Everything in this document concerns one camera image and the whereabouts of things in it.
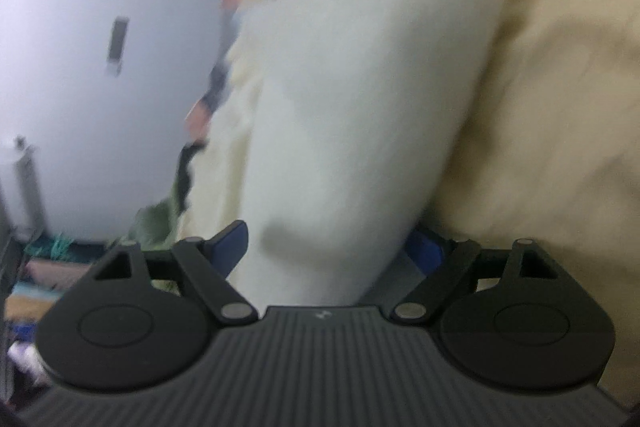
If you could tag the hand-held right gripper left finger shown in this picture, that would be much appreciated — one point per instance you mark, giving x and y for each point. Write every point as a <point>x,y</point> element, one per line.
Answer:
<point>232,247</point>

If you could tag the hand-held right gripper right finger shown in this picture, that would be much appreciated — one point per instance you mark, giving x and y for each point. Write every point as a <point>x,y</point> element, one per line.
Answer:
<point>425,252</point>

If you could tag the cream fleece sweater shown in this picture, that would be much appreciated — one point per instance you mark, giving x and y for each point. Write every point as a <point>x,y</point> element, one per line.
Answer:
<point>350,132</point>

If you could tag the teal clothes hanger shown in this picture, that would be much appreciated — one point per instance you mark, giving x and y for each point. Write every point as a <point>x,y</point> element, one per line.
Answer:
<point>55,247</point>

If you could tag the green fleece jacket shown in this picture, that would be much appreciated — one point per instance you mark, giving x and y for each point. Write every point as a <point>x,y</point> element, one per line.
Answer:
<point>155,222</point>

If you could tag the black jacket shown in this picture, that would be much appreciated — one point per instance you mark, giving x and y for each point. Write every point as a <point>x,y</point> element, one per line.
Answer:
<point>187,172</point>

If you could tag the beige pink hanging garment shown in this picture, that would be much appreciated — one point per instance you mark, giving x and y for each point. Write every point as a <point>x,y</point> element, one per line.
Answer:
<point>50,272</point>

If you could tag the patchwork bed quilt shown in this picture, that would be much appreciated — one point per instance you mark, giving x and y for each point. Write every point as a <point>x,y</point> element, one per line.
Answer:
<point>550,107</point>

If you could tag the light blue hanging garment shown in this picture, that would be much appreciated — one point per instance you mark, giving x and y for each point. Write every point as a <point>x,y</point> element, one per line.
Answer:
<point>30,292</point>

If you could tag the white air conditioner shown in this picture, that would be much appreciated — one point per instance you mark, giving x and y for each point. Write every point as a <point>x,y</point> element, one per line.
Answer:
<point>25,192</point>

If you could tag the tan hanging garment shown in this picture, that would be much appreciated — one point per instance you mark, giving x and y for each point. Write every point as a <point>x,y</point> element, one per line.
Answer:
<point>25,309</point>

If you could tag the white puffer jacket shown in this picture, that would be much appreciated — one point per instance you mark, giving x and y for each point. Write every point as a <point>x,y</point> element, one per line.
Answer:
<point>22,354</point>

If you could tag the grey wall switch panel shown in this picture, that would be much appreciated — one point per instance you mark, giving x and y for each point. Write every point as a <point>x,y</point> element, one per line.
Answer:
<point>117,44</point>

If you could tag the small dark wall device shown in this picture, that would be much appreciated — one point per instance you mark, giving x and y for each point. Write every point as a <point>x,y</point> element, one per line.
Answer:
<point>20,143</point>

